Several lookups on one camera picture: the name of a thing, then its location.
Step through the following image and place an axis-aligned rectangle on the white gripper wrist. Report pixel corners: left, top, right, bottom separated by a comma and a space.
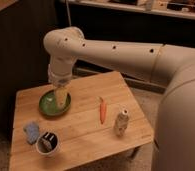
48, 65, 72, 108

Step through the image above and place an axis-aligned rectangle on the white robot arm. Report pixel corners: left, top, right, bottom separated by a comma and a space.
43, 27, 195, 171

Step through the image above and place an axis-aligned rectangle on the green bowl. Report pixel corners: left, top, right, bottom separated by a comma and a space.
38, 90, 71, 117

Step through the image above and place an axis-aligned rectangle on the orange carrot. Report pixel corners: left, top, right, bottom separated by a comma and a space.
99, 97, 107, 124

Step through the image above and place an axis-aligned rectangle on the dark item in cup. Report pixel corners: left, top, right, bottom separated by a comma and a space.
41, 132, 55, 151

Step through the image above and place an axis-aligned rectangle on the wooden table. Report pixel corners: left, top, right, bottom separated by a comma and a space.
9, 72, 153, 171

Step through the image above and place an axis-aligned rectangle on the white cup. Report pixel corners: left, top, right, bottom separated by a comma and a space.
36, 132, 59, 157

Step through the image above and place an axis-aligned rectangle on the small patterned bottle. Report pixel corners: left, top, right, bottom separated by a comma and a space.
114, 109, 129, 137

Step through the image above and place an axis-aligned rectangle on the vertical metal pole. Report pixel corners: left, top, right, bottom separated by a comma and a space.
65, 0, 73, 27

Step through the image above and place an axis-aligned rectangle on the upper wooden shelf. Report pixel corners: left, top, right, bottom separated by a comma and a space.
60, 0, 195, 20

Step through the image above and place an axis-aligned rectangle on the metal shelf rail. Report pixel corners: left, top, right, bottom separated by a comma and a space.
73, 60, 165, 94

